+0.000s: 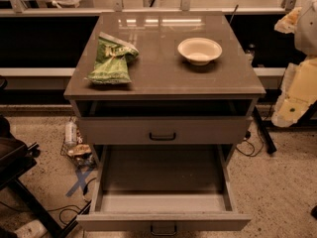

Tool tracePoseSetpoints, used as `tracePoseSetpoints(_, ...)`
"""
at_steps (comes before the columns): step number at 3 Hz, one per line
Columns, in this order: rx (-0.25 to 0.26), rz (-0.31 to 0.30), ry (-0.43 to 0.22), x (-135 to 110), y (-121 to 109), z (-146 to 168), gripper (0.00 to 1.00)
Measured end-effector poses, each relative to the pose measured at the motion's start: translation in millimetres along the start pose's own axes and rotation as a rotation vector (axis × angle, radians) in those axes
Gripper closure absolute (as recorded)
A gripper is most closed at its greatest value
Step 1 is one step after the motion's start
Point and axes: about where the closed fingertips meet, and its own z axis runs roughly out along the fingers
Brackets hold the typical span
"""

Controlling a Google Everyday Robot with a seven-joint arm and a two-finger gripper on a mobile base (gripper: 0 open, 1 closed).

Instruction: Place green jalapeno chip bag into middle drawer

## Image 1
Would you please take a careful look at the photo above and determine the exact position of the open bottom drawer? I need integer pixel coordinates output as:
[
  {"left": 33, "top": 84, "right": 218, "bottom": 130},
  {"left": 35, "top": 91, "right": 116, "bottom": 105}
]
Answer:
[{"left": 77, "top": 145, "right": 251, "bottom": 236}]

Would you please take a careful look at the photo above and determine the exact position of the white power strip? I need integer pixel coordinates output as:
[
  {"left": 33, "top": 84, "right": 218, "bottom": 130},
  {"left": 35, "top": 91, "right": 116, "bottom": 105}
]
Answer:
[{"left": 14, "top": 219, "right": 48, "bottom": 238}]

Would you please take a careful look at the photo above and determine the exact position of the white paper bowl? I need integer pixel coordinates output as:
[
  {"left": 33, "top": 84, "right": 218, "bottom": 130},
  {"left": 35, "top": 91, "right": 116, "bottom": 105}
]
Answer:
[{"left": 177, "top": 38, "right": 222, "bottom": 65}]

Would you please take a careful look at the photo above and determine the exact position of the black chair frame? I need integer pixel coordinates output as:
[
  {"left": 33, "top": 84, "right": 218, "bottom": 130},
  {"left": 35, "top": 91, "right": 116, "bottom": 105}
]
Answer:
[{"left": 6, "top": 113, "right": 94, "bottom": 238}]

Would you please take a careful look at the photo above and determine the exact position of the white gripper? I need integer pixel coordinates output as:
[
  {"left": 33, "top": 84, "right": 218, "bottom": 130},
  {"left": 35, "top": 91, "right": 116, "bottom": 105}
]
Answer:
[{"left": 271, "top": 57, "right": 317, "bottom": 128}]

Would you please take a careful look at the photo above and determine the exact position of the grey drawer cabinet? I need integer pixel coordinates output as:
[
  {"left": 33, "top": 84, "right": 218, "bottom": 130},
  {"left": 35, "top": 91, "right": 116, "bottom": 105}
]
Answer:
[{"left": 64, "top": 12, "right": 264, "bottom": 159}]

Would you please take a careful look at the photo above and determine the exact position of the black floor cable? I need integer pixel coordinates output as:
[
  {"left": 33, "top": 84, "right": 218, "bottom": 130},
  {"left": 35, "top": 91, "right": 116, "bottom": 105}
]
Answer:
[{"left": 0, "top": 177, "right": 97, "bottom": 226}]

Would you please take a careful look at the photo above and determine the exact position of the blue tape cross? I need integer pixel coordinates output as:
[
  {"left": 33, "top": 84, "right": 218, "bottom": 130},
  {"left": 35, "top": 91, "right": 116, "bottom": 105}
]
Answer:
[{"left": 66, "top": 168, "right": 93, "bottom": 197}]

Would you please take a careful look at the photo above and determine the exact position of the wire basket with snacks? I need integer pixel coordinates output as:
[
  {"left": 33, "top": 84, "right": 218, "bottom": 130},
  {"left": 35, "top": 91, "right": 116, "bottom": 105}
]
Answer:
[{"left": 60, "top": 131, "right": 96, "bottom": 169}]

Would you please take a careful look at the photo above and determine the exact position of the white plastic bottle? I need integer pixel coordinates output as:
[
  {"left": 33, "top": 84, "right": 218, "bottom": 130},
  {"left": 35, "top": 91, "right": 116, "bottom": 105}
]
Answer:
[{"left": 64, "top": 121, "right": 77, "bottom": 147}]

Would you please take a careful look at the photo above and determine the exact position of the closed middle drawer front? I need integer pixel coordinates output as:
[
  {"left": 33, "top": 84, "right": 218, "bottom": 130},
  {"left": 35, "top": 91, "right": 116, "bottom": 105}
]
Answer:
[{"left": 79, "top": 117, "right": 252, "bottom": 145}]

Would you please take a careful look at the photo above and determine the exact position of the green jalapeno chip bag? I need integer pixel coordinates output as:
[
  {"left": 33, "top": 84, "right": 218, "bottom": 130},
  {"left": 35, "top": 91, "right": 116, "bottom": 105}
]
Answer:
[{"left": 87, "top": 32, "right": 139, "bottom": 84}]

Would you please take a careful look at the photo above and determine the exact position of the black cable right floor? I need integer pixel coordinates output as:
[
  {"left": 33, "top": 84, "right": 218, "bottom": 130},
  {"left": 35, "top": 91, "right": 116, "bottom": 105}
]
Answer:
[{"left": 235, "top": 130, "right": 265, "bottom": 158}]

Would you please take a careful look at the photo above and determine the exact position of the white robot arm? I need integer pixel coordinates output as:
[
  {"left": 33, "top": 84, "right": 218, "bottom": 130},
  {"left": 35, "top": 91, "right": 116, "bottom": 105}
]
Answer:
[{"left": 271, "top": 0, "right": 317, "bottom": 127}]

